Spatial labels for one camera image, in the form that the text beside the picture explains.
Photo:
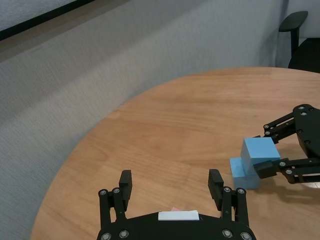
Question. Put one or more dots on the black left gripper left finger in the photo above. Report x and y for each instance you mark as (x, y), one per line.
(125, 190)

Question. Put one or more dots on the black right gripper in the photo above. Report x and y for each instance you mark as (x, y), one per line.
(308, 132)

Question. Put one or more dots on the blue wooden cube block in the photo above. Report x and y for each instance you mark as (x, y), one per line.
(260, 150)
(237, 171)

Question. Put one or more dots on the black office chair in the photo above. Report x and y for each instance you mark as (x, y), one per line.
(307, 55)

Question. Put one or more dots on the black wall rail strip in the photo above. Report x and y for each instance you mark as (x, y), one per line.
(37, 20)

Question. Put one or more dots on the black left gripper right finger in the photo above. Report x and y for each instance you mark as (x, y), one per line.
(216, 190)

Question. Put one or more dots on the pink wooden cube block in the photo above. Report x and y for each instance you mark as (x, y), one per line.
(175, 209)

